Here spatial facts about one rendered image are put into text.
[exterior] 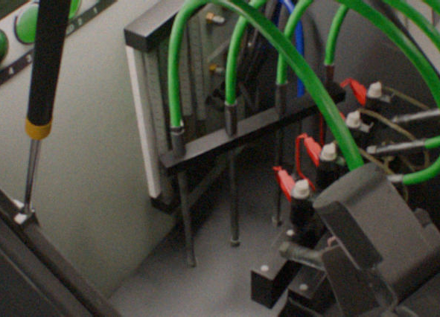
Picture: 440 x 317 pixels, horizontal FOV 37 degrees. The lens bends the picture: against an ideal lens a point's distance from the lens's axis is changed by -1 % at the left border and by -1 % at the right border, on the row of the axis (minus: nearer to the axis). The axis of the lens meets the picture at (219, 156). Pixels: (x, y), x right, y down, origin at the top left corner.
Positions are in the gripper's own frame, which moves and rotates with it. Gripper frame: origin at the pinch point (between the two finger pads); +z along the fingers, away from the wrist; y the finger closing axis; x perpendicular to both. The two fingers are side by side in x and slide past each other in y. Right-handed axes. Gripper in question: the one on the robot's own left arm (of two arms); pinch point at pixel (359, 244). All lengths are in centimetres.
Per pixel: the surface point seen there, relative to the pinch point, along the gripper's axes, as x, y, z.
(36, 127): -22.0, 21.1, -18.1
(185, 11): -29.6, 6.7, 9.7
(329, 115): -13.8, -0.6, -7.0
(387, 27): -19.3, -13.3, 7.7
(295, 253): 0.7, 5.7, 9.7
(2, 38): -33.9, 25.9, 5.7
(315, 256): 1.0, 4.1, 6.4
